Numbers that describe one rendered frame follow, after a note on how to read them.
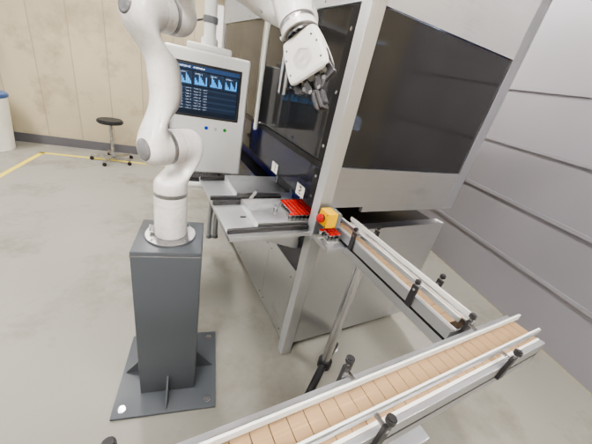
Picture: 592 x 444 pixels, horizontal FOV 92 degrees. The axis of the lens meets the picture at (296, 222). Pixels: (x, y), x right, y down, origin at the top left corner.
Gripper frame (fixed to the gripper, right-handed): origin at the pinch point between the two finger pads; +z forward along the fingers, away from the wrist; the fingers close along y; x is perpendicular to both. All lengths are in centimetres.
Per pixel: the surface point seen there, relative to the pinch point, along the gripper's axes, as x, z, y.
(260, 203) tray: 57, 10, -74
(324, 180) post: 53, 10, -31
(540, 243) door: 236, 97, 49
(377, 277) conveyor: 49, 56, -18
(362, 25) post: 46, -35, 4
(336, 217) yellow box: 53, 28, -31
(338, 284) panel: 85, 66, -57
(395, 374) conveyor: 5, 68, -3
